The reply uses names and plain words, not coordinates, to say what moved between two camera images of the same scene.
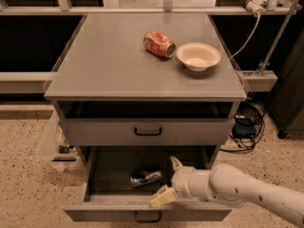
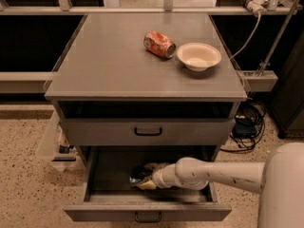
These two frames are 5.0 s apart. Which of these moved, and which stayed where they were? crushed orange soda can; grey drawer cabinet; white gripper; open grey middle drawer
Moved: white gripper
Stayed: grey drawer cabinet; open grey middle drawer; crushed orange soda can
